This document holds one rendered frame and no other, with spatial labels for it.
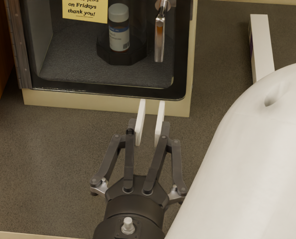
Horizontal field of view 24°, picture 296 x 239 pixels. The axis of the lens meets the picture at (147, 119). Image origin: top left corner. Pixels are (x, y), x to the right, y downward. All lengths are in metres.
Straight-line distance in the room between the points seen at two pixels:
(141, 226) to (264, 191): 0.53
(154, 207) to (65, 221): 0.32
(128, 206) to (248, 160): 0.55
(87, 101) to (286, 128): 1.02
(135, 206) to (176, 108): 0.47
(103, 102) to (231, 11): 0.43
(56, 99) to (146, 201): 0.51
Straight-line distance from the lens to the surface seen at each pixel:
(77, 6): 1.17
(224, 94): 1.37
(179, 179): 0.92
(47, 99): 1.33
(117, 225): 0.82
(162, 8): 1.12
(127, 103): 1.30
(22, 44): 1.24
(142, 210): 0.85
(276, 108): 0.32
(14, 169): 1.24
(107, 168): 0.93
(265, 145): 0.31
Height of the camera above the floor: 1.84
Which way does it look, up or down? 44 degrees down
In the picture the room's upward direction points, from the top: straight up
